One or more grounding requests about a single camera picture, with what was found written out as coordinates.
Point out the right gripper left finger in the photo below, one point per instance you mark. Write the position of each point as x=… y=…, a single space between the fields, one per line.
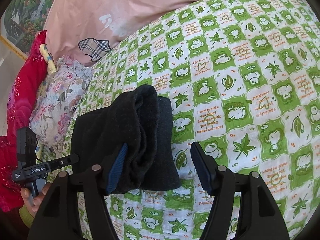
x=58 y=215

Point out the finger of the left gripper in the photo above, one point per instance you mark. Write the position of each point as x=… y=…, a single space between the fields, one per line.
x=63 y=162

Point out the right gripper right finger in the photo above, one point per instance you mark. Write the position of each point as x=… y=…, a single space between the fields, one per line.
x=259 y=215

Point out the dark navy fleece pants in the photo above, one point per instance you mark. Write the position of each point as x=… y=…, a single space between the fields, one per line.
x=133 y=137

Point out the left forearm green cuff sleeve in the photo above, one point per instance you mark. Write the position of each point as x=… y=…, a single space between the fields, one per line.
x=26 y=216

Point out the left hand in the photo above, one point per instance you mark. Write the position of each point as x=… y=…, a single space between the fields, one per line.
x=34 y=204

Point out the floral ruffled pillow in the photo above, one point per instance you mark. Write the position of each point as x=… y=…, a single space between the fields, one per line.
x=56 y=105

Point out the red garment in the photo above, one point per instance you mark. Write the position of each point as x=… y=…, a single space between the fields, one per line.
x=20 y=105

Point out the yellow patterned cloth strip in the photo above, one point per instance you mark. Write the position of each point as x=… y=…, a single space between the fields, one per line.
x=51 y=67

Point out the pink quilt with plaid hearts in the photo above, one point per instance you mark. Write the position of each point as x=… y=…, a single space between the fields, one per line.
x=86 y=30

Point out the green white checkered bedsheet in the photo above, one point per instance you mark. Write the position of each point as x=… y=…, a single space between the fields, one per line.
x=243 y=80

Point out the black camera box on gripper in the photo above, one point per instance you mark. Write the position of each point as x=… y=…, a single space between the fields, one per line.
x=26 y=147

